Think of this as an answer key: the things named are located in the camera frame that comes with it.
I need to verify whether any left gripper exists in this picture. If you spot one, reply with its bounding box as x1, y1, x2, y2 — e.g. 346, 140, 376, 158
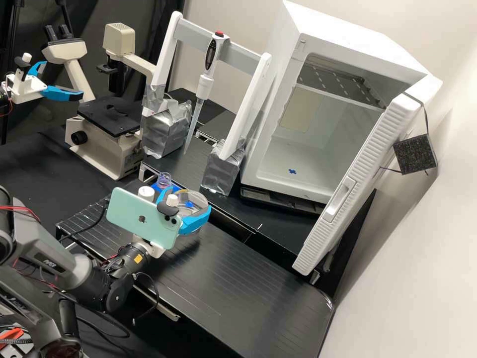
5, 60, 85, 105

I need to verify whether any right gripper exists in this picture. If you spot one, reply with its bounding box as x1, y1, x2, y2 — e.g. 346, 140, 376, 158
132, 188, 212, 259

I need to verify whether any petri dish lid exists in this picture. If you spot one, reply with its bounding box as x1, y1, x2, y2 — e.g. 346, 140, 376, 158
173, 187, 210, 221

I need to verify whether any blue bottle holder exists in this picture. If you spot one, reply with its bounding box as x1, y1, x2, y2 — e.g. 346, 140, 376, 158
150, 181, 184, 199

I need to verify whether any cream microscope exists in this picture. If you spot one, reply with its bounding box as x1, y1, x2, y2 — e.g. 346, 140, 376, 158
41, 22, 158, 182

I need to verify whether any black tray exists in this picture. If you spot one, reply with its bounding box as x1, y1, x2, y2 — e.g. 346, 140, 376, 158
239, 185, 325, 216

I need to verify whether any white pipette stand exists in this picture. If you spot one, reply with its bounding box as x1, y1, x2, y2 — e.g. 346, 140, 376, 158
141, 10, 279, 197

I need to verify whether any pipette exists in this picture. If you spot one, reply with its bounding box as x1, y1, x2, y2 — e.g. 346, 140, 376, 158
183, 31, 229, 155

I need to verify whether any incubator door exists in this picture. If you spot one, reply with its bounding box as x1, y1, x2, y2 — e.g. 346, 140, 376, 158
291, 92, 439, 277

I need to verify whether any white incubator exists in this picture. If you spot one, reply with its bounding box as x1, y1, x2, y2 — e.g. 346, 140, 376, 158
239, 0, 444, 210

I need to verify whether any right wrist camera phone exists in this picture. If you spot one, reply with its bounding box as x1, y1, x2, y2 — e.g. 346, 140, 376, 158
105, 187, 184, 251

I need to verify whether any black cable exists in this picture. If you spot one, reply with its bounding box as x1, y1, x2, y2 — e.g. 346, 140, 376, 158
59, 207, 109, 245
131, 271, 161, 322

